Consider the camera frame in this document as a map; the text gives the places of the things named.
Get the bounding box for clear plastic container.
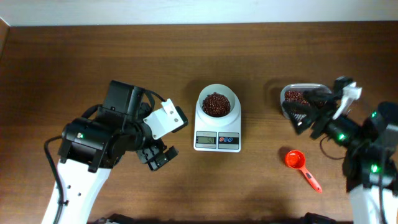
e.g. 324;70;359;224
280;83;331;119

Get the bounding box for orange measuring scoop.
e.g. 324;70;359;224
284;150;323;193

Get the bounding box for red beans in bowl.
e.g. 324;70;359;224
202;92;231;117

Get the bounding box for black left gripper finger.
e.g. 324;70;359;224
148;146;178;171
136;146;161;164

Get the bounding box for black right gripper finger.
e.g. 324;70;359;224
282;101;317;135
303;88;337;109

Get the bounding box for white round bowl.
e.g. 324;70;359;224
198;84;236;118

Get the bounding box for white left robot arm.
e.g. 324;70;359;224
42;80;188;223

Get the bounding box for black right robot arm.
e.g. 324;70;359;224
281;86;397;223

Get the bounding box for red adzuki beans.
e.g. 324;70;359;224
284;90;326;114

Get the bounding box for white digital kitchen scale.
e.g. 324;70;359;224
193;92;243;152

